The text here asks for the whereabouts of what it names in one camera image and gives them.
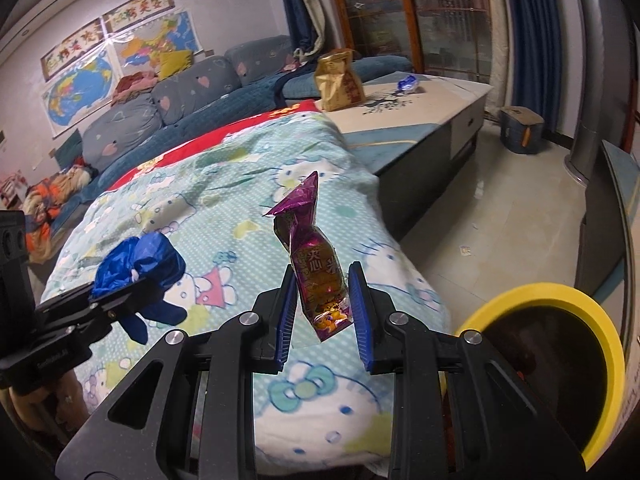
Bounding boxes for orange clothes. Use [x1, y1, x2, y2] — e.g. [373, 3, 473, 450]
[22, 167, 94, 264]

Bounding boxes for silver tower air conditioner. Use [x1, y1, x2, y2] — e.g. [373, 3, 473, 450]
[564, 0, 631, 189]

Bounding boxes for teal cushion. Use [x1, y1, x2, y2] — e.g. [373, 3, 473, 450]
[54, 129, 84, 171]

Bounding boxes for yellow round trash bin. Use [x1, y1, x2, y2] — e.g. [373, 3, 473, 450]
[452, 282, 627, 471]

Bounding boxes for grey coffee table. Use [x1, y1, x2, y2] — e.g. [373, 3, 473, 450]
[325, 76, 495, 244]

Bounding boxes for wooden glass sliding door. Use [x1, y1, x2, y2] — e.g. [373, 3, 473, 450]
[322, 0, 501, 86]

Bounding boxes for blue plastic bag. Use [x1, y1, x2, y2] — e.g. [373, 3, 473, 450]
[91, 232, 188, 346]

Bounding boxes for blue curtain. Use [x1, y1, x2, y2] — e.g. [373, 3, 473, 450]
[500, 0, 584, 149]
[276, 0, 321, 54]

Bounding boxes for purple snack packet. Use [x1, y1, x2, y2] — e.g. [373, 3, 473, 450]
[262, 170, 354, 345]

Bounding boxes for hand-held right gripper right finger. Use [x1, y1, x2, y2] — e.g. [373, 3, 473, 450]
[347, 261, 587, 480]

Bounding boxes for yellow pillow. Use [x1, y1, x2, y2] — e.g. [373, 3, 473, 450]
[157, 49, 195, 81]

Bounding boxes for brown paper bag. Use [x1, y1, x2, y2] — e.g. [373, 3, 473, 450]
[314, 49, 366, 113]

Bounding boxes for cat print blanket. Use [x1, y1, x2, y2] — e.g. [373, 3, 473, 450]
[37, 110, 454, 476]

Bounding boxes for pile of clothes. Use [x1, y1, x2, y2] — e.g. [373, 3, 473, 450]
[111, 72, 161, 107]

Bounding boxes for dark blue stool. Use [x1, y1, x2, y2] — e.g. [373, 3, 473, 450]
[500, 106, 545, 156]

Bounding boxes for beige curtain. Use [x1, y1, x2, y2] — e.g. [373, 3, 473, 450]
[482, 0, 516, 111]
[290, 0, 326, 56]

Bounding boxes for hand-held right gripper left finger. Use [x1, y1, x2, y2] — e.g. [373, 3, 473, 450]
[55, 262, 301, 480]

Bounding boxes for grey heart print cushion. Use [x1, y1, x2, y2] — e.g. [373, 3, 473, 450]
[224, 35, 294, 89]
[82, 92, 164, 174]
[150, 57, 241, 126]

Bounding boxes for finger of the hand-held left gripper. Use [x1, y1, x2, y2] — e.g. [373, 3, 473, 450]
[36, 275, 166, 334]

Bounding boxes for framed calligraphy poster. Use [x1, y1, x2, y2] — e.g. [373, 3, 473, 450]
[40, 17, 106, 83]
[102, 0, 174, 34]

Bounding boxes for navy cloth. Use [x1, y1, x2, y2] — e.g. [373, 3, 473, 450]
[272, 67, 321, 111]

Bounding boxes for red blanket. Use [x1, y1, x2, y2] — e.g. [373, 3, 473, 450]
[102, 100, 321, 194]

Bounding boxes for television stand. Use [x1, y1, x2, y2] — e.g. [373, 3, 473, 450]
[574, 140, 640, 342]

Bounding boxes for world map poster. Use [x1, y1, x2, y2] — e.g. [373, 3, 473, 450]
[41, 55, 121, 139]

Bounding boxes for blue sofa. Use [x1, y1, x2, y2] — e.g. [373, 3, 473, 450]
[20, 35, 416, 266]

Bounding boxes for country map poster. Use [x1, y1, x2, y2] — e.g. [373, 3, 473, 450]
[112, 10, 204, 71]

